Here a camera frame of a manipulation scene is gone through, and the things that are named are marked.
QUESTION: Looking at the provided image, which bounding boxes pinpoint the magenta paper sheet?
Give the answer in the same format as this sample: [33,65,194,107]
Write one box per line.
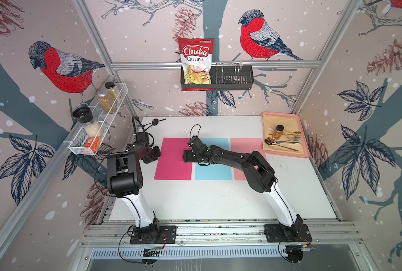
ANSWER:
[154,138,193,181]

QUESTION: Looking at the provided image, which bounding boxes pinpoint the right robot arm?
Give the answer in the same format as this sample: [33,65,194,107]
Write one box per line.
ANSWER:
[182,136,303,239]

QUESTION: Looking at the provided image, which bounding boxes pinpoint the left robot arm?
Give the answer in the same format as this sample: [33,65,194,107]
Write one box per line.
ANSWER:
[107,132,161,236]

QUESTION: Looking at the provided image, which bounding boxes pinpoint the light blue paper sheet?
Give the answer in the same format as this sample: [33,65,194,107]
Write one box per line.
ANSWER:
[195,138,233,181]

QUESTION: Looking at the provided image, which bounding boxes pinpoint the light pink paper sheet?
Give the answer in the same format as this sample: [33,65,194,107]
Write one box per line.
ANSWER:
[230,138,266,181]

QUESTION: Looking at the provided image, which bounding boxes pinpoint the small red box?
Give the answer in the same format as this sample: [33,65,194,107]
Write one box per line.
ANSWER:
[85,137,100,152]

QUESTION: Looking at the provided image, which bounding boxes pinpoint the black lid grinder jar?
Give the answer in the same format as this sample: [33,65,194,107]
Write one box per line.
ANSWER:
[72,107,104,138]

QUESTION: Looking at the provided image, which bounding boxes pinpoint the iridescent purple spoon front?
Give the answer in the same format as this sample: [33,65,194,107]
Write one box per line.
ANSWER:
[264,138,299,152]

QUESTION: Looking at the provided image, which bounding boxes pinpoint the tan spice bottle front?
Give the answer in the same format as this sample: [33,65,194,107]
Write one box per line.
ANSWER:
[97,90,116,114]

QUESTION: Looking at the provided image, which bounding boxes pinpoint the tan spice bottle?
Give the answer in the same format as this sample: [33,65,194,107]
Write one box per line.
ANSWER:
[105,81,121,103]
[97,90,116,114]

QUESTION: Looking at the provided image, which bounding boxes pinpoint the iridescent rainbow spoon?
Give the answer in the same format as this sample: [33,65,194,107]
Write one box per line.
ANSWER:
[267,137,300,145]

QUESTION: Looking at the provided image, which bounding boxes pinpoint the tan spice bottle rear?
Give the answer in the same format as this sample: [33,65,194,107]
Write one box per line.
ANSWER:
[105,81,121,103]

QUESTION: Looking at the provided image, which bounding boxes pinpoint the red pepper spice jar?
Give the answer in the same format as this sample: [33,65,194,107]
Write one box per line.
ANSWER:
[273,124,284,141]

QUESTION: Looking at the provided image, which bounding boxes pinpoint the beige cloth napkin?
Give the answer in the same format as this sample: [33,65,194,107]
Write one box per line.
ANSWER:
[263,114,306,156]

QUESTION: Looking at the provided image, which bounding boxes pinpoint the Chuba cassava chips bag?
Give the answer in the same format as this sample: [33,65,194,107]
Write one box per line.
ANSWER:
[177,37,214,90]

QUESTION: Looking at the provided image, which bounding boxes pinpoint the silver spoon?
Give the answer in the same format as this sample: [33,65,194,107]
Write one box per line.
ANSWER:
[287,136,300,142]

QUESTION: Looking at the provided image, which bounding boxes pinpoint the pink plastic tray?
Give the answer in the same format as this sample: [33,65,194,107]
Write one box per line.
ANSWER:
[261,111,310,159]

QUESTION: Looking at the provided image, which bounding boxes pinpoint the clear acrylic wall shelf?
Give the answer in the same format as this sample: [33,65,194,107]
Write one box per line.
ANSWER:
[69,83,128,156]

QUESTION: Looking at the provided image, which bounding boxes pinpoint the black wire wall basket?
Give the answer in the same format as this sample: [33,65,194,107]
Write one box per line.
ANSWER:
[180,63,254,91]

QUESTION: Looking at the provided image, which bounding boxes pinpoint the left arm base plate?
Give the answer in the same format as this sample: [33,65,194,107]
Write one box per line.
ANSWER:
[130,225,177,245]

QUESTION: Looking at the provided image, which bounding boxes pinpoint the gold spoon cream handle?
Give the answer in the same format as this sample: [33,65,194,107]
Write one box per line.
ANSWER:
[285,130,301,136]

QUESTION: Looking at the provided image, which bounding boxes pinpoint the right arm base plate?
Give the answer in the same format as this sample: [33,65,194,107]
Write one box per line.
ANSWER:
[264,224,312,243]

